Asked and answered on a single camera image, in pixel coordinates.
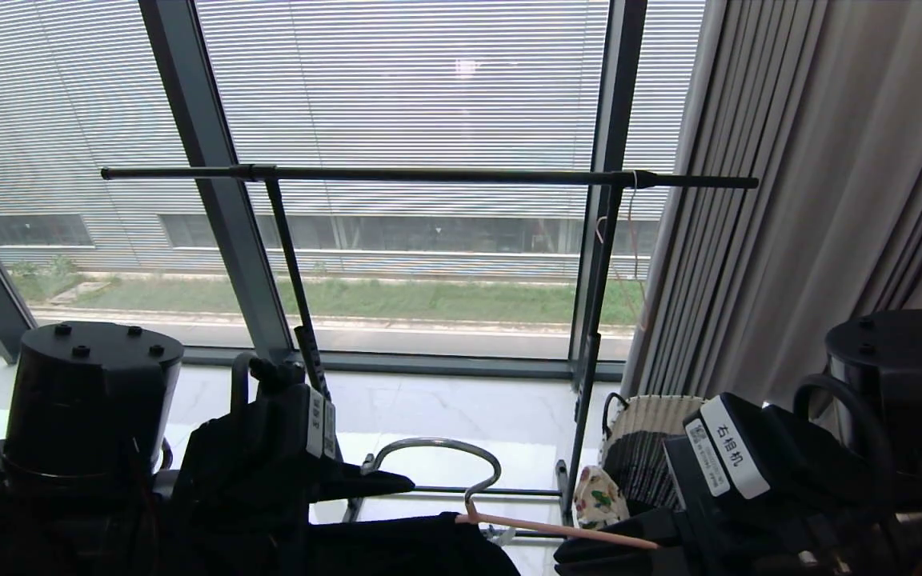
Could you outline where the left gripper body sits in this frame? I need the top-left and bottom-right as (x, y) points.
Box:
(173, 408), (326, 561)

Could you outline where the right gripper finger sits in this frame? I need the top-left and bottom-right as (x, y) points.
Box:
(553, 536), (667, 576)
(587, 506), (675, 546)

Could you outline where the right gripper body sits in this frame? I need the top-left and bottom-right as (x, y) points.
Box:
(653, 492), (902, 576)

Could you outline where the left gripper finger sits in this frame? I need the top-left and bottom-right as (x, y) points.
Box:
(311, 460), (417, 505)

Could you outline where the pink clothes hanger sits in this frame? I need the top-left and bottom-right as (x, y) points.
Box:
(594, 170), (652, 330)
(359, 436), (662, 553)

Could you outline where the white laundry basket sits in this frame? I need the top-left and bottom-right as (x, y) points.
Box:
(597, 390), (708, 519)

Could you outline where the black clothes rack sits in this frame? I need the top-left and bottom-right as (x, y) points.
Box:
(99, 163), (760, 529)

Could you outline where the cream printed garment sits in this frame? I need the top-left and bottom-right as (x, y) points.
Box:
(571, 464), (631, 532)

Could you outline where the window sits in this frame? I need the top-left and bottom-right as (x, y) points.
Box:
(0, 0), (708, 382)

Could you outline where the beige curtain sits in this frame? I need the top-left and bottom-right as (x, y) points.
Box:
(619, 0), (922, 417)

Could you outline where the black cable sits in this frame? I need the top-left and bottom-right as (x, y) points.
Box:
(229, 350), (263, 418)
(792, 372), (898, 481)

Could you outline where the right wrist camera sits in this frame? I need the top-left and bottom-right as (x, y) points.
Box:
(661, 390), (834, 525)

